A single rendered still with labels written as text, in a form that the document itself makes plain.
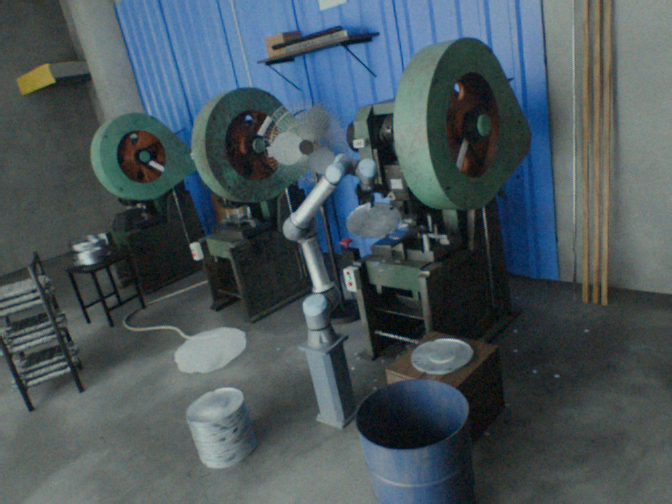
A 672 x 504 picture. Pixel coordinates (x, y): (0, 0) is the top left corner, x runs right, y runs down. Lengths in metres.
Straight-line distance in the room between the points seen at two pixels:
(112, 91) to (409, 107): 5.48
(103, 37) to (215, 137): 4.00
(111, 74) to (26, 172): 2.12
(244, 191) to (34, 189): 5.28
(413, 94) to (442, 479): 1.57
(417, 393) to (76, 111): 7.60
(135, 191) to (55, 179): 3.59
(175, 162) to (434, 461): 4.31
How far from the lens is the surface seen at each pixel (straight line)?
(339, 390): 2.73
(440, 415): 2.26
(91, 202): 8.98
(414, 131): 2.39
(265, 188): 3.95
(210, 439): 2.73
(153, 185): 5.43
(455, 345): 2.63
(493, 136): 2.98
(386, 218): 2.75
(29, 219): 8.72
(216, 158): 3.73
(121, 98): 7.47
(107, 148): 5.25
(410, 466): 1.92
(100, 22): 7.58
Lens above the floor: 1.67
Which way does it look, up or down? 18 degrees down
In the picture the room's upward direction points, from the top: 12 degrees counter-clockwise
